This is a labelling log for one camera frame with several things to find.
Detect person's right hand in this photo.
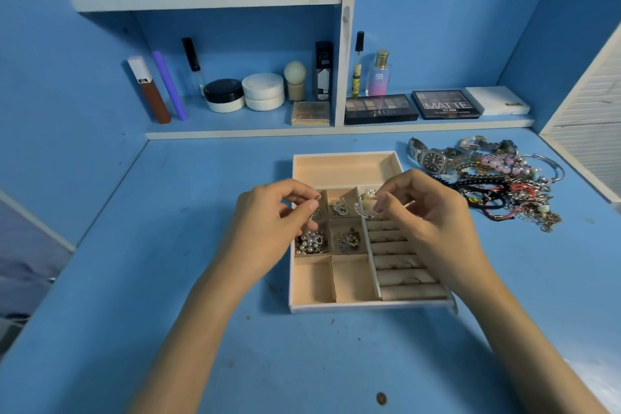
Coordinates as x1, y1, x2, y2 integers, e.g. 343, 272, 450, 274
372, 168, 487, 291

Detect person's left hand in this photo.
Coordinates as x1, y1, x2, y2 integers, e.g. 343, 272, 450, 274
228, 179, 322, 279

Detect silver dangling earring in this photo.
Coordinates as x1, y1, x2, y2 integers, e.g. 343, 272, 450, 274
306, 194, 323, 237

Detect silver hoop earring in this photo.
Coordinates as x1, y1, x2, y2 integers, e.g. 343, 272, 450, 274
354, 189, 384, 220

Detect person's left forearm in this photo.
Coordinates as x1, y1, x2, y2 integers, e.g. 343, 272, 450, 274
127, 246, 273, 414

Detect person's right forearm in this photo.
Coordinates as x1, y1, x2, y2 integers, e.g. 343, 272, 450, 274
439, 257, 608, 414

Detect cluster of pearl earrings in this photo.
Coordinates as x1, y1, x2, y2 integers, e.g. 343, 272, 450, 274
295, 229, 329, 256

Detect dark bronze earrings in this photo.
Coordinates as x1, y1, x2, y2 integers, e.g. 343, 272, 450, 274
335, 228, 363, 252

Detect silver watch with dark dial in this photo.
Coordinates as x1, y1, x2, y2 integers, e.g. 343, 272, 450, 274
407, 137, 467, 176

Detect beige jewelry organizer tray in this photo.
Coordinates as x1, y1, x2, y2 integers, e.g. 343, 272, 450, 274
289, 151, 458, 315

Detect black eyeshadow palette clear lid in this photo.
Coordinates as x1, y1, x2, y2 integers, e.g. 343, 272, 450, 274
344, 94, 419, 126

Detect peach square compact box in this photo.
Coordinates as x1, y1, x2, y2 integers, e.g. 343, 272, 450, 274
290, 101, 331, 127

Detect white round jar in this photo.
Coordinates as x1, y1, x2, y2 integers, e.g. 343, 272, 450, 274
245, 93, 286, 112
241, 72, 285, 100

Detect black eyeshadow palette grey lid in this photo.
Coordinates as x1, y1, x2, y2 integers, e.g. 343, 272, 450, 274
411, 89, 480, 120

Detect pink perfume bottle gold cap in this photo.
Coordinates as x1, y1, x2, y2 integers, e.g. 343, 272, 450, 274
365, 49, 392, 97

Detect yellow mascara tube black cap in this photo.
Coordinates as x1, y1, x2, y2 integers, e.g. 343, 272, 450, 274
351, 31, 365, 99

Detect beige makeup sponge on stand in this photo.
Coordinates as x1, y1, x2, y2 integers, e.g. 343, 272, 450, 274
284, 60, 308, 102

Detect white jar with black lid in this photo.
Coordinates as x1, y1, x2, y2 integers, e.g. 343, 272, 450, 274
203, 78, 246, 114

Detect flat white box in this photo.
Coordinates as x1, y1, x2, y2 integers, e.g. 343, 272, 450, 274
464, 86, 531, 116

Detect silver bangle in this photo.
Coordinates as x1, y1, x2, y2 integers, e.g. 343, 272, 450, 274
521, 153, 566, 183

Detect purple tube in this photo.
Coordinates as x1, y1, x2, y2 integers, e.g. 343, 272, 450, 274
151, 50, 188, 122

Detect clear tube with black cap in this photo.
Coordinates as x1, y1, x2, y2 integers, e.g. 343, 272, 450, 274
181, 37, 206, 100

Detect brown foundation tube white cap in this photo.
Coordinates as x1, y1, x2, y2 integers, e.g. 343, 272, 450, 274
126, 56, 172, 125

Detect white louvered door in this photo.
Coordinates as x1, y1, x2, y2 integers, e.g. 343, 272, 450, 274
539, 23, 621, 204

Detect pile of bracelets and chains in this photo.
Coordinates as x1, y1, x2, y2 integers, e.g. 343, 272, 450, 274
431, 136, 563, 234

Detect pink bead bracelet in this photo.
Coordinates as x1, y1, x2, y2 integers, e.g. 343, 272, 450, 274
479, 155, 534, 178

